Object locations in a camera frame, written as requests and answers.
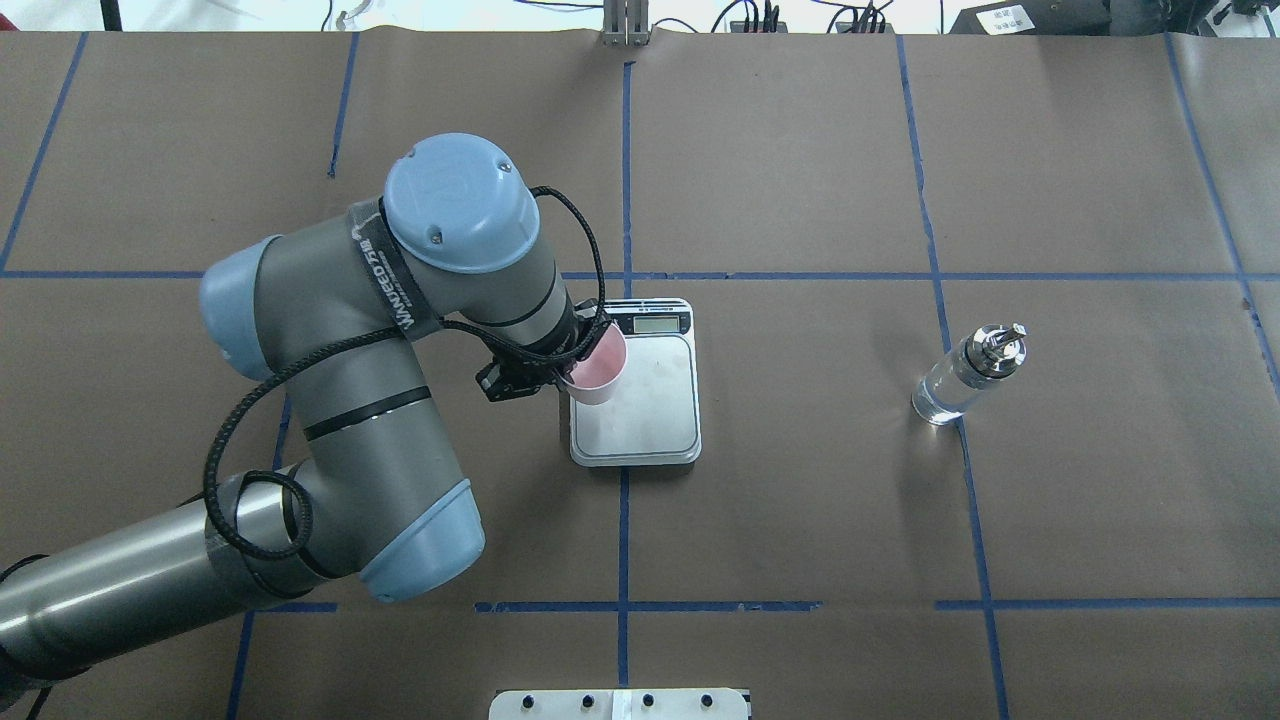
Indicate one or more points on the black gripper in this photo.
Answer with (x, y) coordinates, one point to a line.
(519, 379)

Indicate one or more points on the pink plastic cup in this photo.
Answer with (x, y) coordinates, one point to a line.
(595, 380)

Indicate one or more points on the clear glass sauce bottle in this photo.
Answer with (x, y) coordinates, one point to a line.
(979, 364)

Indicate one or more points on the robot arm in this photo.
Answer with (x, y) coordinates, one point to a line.
(337, 463)

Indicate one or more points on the silver electronic kitchen scale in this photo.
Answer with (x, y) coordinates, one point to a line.
(653, 417)

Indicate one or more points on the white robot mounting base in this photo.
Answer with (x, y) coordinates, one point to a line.
(623, 703)

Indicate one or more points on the brown paper table cover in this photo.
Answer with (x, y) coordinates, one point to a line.
(1096, 538)

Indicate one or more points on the aluminium frame post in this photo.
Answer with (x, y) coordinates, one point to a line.
(626, 23)

